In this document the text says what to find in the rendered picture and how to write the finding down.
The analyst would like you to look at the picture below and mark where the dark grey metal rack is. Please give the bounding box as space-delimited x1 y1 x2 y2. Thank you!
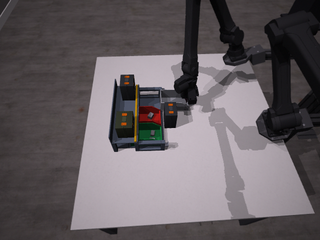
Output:
108 79 169 152

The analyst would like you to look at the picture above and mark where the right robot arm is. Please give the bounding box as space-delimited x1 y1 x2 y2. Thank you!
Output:
174 0 247 105

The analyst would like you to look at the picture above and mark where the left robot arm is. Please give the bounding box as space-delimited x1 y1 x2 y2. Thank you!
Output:
262 10 320 137

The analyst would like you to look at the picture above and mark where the red open bin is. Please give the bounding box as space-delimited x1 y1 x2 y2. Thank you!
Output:
138 106 162 126

